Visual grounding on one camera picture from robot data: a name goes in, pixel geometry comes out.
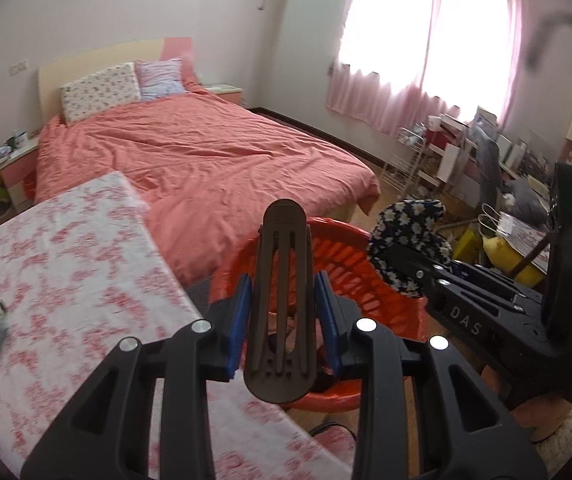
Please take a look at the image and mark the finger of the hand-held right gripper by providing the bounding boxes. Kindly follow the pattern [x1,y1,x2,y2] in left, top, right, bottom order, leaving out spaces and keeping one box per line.
[436,257,544,312]
[381,244,449,293]

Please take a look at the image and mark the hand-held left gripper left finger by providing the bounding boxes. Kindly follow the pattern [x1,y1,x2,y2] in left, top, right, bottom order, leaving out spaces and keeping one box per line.
[20,274,253,480]

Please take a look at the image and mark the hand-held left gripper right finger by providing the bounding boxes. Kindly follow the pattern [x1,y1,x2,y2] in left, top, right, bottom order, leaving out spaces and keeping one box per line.
[314,270,549,480]

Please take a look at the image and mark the dark floral cloth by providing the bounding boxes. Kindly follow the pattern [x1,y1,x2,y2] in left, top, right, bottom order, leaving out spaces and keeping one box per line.
[366,200,451,300]

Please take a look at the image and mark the orange plastic basket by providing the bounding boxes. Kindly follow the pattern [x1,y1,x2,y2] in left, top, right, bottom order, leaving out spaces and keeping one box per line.
[207,216,429,413]

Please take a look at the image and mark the person's right hand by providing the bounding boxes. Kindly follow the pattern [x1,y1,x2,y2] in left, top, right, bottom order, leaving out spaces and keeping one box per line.
[483,362,572,433]

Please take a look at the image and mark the yellow bag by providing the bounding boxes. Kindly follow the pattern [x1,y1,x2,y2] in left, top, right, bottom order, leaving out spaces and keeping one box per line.
[453,205,549,283]

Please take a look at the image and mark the grey office chair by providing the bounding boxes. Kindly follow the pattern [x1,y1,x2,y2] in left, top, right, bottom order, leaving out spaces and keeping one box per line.
[476,132,551,216]

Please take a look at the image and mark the white desk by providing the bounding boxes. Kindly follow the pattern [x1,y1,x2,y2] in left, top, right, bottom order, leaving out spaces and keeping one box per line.
[418,112,556,201]

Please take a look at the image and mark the bed with coral duvet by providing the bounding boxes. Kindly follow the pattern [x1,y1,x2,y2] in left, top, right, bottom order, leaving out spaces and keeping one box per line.
[33,87,381,286]

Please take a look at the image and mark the pink curtain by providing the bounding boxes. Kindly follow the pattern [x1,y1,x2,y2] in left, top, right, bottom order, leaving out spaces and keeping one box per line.
[326,0,526,136]

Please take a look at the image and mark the pink striped pillow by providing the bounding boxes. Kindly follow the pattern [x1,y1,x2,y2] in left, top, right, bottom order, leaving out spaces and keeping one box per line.
[135,57,187,101]

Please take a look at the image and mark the pink nightstand with clutter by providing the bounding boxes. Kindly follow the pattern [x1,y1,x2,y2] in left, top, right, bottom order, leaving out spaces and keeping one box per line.
[0,137,39,208]

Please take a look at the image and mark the white floral pillow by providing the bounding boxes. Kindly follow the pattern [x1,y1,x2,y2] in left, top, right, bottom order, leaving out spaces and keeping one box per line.
[59,61,142,127]

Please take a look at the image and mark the beige pink headboard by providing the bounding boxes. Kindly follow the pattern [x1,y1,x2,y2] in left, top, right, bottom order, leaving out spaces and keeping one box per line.
[37,36,197,96]

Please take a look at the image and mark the black cable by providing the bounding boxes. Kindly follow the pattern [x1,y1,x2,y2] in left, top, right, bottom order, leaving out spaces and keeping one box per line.
[311,422,361,443]

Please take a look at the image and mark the white wire rack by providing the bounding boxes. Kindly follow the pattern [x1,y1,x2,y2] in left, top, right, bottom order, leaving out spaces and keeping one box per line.
[382,127,429,201]

